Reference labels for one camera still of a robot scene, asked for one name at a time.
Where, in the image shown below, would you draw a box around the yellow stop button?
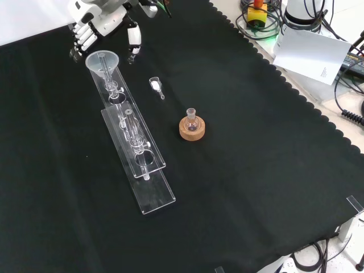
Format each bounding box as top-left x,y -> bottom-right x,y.
246,0 -> 269,30

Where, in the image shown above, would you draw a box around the white power strip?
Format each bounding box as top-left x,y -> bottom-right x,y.
280,257 -> 298,273

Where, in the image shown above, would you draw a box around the glass weighing funnel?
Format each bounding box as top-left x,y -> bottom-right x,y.
148,76 -> 166,101

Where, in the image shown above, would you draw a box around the black coiled cable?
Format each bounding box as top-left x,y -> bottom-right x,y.
340,109 -> 364,126

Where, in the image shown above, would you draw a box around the cork ring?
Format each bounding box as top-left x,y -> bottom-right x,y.
179,117 -> 206,143

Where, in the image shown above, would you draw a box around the clear acrylic funnel stand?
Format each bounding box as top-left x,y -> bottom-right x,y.
89,51 -> 177,216

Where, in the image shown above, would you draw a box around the translucent plastic funnel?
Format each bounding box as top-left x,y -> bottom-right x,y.
85,50 -> 120,89

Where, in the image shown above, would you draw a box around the pale board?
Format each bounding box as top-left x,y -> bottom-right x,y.
272,27 -> 353,86

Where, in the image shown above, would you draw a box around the black tripod with cable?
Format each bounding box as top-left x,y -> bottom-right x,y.
349,28 -> 364,57

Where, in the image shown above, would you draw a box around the black floor cables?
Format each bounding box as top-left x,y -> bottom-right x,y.
291,224 -> 356,273

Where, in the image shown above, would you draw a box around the white bench bracket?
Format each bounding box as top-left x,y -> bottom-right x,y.
337,212 -> 364,242

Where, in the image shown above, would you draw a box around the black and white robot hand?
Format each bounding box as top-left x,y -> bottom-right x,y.
68,0 -> 142,65

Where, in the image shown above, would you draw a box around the black bench cloth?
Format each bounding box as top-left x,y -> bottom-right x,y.
0,0 -> 364,273

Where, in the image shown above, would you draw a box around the small round-bottom glass flask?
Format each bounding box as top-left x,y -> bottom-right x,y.
183,107 -> 200,133

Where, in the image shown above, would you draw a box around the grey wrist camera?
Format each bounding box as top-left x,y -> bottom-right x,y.
138,0 -> 159,19

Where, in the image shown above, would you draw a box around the black power box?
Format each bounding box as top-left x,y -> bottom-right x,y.
340,52 -> 364,75

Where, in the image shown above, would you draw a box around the green and black cables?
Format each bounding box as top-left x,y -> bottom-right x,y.
235,0 -> 282,41

